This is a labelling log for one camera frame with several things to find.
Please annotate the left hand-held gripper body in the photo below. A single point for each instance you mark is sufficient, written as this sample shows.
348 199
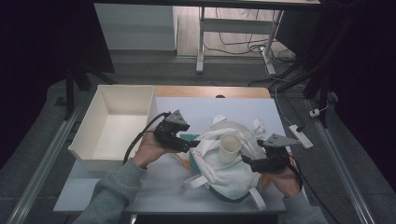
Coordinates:
169 133

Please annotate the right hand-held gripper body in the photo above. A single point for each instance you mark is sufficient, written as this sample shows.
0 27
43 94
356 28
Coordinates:
274 163

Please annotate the white cup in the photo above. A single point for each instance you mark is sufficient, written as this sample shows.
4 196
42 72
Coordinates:
229 149

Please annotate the white patterned tote bag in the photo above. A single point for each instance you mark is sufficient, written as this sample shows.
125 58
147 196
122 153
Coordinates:
227 180

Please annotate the white plastic bin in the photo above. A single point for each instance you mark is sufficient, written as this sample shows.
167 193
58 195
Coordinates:
118 137

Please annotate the person's right hand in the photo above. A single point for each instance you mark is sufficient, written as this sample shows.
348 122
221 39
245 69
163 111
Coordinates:
288 182

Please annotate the person's left hand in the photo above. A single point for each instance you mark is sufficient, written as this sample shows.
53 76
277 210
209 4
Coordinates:
149 149

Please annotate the white power strip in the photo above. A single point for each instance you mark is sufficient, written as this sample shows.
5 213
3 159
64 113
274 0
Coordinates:
300 136

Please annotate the small white plug adapter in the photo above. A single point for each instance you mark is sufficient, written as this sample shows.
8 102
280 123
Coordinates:
315 113

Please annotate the black metal stand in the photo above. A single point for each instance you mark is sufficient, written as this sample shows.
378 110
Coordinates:
323 93
70 93

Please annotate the white cabinet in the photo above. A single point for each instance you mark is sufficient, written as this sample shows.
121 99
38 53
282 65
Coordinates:
134 28

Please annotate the aluminium rail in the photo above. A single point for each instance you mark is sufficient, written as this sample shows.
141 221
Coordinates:
342 168
43 168

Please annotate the white desk with metal frame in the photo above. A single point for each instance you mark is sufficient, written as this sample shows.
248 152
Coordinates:
236 26

